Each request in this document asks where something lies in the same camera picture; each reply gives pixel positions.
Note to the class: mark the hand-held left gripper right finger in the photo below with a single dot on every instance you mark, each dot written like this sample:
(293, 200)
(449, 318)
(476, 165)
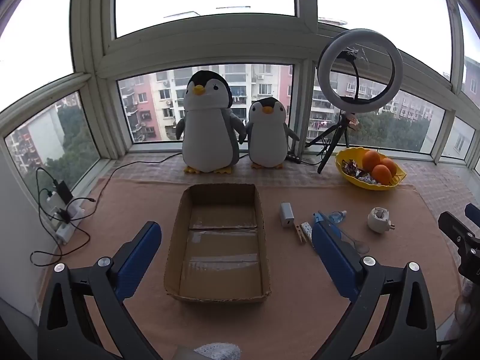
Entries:
(333, 255)

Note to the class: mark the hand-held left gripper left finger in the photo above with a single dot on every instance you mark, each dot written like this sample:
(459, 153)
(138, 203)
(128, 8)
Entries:
(138, 255)

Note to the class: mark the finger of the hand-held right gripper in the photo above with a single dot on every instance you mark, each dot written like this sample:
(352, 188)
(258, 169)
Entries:
(463, 243)
(474, 213)

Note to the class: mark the white patterned lighter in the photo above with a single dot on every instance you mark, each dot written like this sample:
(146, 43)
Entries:
(306, 229)

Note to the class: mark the small blue liquid bottle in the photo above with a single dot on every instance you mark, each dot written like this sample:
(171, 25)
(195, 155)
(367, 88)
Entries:
(335, 216)

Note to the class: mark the wooden clothespin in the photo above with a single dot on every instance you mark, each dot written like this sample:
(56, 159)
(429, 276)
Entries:
(300, 233)

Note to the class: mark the white round plug adapter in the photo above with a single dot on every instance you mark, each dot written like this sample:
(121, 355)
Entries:
(378, 219)

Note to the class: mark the cardboard box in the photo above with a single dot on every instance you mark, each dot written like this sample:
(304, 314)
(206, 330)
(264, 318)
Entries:
(221, 247)

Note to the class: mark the white charger block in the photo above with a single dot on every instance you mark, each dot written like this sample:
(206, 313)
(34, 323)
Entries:
(287, 215)

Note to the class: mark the pink felt mat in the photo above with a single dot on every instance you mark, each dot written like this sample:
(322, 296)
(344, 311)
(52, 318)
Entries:
(300, 315)

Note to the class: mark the white power strip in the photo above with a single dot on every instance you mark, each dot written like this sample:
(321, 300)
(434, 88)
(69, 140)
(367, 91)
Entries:
(69, 230)

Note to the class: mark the yellow leaf-shaped bowl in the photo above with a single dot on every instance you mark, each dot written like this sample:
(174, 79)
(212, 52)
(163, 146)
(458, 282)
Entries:
(360, 183)

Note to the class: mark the pile of blue wrapped candies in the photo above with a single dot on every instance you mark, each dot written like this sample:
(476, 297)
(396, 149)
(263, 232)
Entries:
(369, 180)

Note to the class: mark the pile of brown chocolate bars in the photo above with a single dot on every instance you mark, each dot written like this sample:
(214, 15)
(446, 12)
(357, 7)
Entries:
(349, 167)

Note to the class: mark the orange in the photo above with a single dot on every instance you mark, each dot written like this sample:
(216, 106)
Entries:
(381, 175)
(390, 165)
(371, 159)

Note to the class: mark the black power adapter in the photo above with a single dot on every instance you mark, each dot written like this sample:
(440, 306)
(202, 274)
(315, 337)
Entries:
(62, 192)

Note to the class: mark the small white plug adapter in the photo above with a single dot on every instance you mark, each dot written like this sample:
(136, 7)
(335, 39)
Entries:
(52, 199)

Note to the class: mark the black inline controller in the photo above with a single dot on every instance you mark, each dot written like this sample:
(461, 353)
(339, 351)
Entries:
(294, 158)

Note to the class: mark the black tripod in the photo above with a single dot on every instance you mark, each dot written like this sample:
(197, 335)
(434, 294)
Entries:
(331, 146)

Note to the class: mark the white fleece garment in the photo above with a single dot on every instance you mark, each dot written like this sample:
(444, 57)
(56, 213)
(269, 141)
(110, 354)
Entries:
(217, 350)

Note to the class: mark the small penguin plush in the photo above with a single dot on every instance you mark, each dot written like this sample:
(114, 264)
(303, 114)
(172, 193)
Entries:
(266, 138)

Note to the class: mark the colourful paper tag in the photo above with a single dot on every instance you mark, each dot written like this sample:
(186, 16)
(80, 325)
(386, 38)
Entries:
(353, 120)

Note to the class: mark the large penguin plush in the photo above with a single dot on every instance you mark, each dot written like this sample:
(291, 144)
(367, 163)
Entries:
(210, 135)

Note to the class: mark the apartment buildings outside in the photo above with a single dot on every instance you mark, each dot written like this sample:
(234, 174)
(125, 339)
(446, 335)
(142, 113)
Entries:
(161, 101)

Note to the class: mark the white window frame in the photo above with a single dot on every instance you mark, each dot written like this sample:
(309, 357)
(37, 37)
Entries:
(210, 50)

